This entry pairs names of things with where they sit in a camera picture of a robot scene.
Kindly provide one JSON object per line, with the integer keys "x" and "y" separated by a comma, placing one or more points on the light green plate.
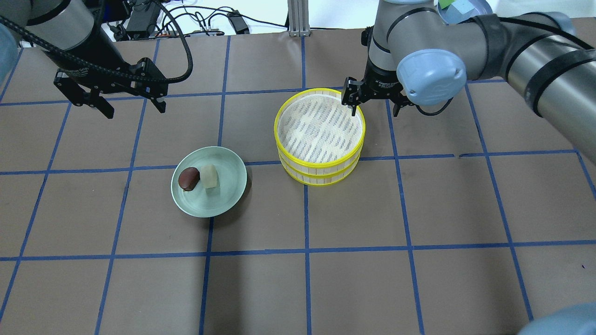
{"x": 203, "y": 202}

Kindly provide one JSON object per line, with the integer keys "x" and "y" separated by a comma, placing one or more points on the aluminium frame post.
{"x": 298, "y": 18}

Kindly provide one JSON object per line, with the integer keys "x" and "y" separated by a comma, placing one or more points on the white bun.
{"x": 208, "y": 176}

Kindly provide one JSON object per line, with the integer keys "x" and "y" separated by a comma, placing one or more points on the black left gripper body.
{"x": 73, "y": 62}

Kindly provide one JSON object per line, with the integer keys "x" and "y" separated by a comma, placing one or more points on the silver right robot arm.
{"x": 415, "y": 58}

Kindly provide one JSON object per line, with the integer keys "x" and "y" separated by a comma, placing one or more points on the blue plate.
{"x": 457, "y": 11}

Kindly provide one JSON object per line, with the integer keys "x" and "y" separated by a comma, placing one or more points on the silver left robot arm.
{"x": 70, "y": 26}

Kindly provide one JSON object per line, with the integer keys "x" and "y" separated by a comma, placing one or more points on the black power adapter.
{"x": 238, "y": 23}

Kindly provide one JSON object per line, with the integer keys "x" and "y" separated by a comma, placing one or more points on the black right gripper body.
{"x": 381, "y": 83}

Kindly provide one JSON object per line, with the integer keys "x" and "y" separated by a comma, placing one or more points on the brown bun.
{"x": 188, "y": 179}

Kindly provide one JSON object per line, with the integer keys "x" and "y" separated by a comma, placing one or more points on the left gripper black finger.
{"x": 158, "y": 100}
{"x": 94, "y": 99}

